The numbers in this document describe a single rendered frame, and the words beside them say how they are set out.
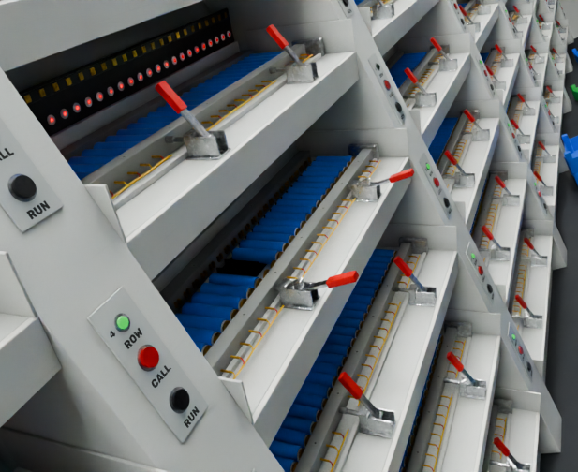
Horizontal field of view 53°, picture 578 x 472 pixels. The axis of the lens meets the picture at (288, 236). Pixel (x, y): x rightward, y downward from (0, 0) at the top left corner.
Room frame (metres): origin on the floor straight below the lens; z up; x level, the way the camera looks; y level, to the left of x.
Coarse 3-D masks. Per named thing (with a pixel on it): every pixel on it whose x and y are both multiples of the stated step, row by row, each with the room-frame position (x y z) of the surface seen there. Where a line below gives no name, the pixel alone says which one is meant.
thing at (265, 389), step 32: (384, 160) 0.95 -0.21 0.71; (256, 192) 0.88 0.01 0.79; (384, 192) 0.83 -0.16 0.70; (224, 224) 0.80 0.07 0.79; (352, 224) 0.76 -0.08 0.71; (384, 224) 0.81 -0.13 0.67; (192, 256) 0.73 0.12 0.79; (320, 256) 0.70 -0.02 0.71; (352, 256) 0.69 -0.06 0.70; (160, 288) 0.67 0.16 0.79; (320, 288) 0.63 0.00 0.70; (352, 288) 0.68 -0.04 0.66; (288, 320) 0.59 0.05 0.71; (320, 320) 0.59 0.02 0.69; (256, 352) 0.55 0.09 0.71; (288, 352) 0.54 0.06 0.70; (224, 384) 0.45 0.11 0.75; (256, 384) 0.50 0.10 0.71; (288, 384) 0.52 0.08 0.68; (256, 416) 0.46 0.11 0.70
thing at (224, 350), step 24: (360, 168) 0.89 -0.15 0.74; (336, 192) 0.82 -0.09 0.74; (312, 216) 0.76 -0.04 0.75; (312, 240) 0.72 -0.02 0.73; (288, 264) 0.66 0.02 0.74; (264, 288) 0.62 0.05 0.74; (240, 312) 0.58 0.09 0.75; (264, 312) 0.60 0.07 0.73; (240, 336) 0.55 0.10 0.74; (216, 360) 0.52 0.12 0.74
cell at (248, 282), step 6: (210, 276) 0.68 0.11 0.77; (216, 276) 0.68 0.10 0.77; (222, 276) 0.67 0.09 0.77; (228, 276) 0.67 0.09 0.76; (234, 276) 0.67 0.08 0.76; (240, 276) 0.66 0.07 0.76; (246, 276) 0.66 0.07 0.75; (252, 276) 0.66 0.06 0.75; (210, 282) 0.68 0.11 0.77; (216, 282) 0.67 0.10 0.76; (222, 282) 0.67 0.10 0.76; (228, 282) 0.66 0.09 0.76; (234, 282) 0.66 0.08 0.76; (240, 282) 0.66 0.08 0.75; (246, 282) 0.65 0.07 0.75; (252, 282) 0.65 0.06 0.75
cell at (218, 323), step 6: (180, 318) 0.61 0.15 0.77; (186, 318) 0.61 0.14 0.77; (192, 318) 0.60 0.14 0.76; (198, 318) 0.60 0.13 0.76; (204, 318) 0.60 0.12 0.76; (210, 318) 0.59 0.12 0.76; (216, 318) 0.59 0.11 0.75; (222, 318) 0.59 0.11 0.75; (186, 324) 0.60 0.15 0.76; (192, 324) 0.60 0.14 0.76; (198, 324) 0.59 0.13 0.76; (204, 324) 0.59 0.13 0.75; (210, 324) 0.59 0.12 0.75; (216, 324) 0.58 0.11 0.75; (222, 324) 0.58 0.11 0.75; (216, 330) 0.58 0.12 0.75; (222, 330) 0.58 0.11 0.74
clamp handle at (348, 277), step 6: (330, 276) 0.59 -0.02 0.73; (336, 276) 0.58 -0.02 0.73; (342, 276) 0.57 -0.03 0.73; (348, 276) 0.56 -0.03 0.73; (354, 276) 0.56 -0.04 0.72; (300, 282) 0.60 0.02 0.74; (318, 282) 0.60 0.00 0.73; (324, 282) 0.59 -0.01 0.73; (330, 282) 0.58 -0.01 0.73; (336, 282) 0.57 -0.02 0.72; (342, 282) 0.57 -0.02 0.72; (348, 282) 0.57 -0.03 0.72; (300, 288) 0.60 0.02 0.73; (306, 288) 0.60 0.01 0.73; (312, 288) 0.59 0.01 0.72; (318, 288) 0.59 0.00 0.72
